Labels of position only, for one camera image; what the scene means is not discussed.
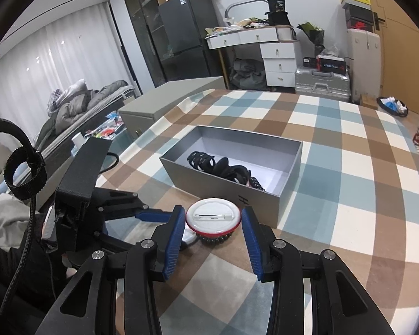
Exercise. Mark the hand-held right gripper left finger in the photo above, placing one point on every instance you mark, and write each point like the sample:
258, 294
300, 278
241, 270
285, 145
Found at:
173, 244

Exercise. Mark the white cabinet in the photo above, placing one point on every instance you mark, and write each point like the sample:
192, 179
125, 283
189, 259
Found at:
365, 52

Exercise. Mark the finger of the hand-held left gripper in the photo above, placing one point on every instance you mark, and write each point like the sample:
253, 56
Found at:
153, 215
117, 241

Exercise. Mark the grey cloth bundle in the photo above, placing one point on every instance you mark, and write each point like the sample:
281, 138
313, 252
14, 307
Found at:
248, 75

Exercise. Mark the dark wrapped flower bouquet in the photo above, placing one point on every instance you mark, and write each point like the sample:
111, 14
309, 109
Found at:
314, 35

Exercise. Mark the colourful packets pile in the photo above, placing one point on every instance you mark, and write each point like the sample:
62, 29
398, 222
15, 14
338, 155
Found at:
104, 131

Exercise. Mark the white desk with drawers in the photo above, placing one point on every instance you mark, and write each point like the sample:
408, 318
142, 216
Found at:
279, 66

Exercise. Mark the grey metal tube frame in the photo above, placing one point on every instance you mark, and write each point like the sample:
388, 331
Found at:
244, 3

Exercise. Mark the white curtain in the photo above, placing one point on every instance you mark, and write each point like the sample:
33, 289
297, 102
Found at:
56, 52

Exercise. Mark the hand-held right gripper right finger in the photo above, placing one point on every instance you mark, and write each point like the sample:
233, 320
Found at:
253, 244

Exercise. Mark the round white pin badge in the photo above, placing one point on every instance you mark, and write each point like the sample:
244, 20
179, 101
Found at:
202, 224

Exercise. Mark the silver suitcase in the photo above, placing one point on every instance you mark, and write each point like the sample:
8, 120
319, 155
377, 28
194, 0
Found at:
321, 85

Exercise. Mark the pile of papers and packets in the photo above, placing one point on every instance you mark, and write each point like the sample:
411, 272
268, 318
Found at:
230, 27

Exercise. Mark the plaid tablecloth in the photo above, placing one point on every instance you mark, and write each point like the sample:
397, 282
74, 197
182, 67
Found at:
335, 167

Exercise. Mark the black trash bag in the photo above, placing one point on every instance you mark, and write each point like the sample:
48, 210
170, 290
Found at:
392, 106

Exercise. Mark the bed with grey quilts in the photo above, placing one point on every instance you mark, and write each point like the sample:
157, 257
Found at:
80, 104

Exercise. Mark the glass display cabinet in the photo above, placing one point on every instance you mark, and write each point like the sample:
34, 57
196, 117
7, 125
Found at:
143, 35

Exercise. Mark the black hair claw clip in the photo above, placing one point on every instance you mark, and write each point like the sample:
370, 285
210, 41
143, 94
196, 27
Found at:
202, 162

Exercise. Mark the dark grey refrigerator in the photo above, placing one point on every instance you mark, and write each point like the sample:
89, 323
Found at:
185, 35

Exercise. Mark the red black shoe box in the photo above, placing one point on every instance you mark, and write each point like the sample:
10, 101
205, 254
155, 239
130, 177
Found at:
361, 23

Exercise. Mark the wooden door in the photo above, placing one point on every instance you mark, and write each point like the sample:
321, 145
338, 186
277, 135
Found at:
401, 42

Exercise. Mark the grey cardboard box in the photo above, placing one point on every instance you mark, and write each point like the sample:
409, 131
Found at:
286, 195

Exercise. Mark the small cardboard box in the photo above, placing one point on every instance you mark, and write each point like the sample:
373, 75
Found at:
368, 102

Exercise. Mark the small black box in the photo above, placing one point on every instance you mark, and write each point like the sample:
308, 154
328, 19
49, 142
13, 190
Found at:
310, 62

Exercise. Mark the grey storage box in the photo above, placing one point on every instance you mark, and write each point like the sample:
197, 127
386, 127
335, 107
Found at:
160, 101

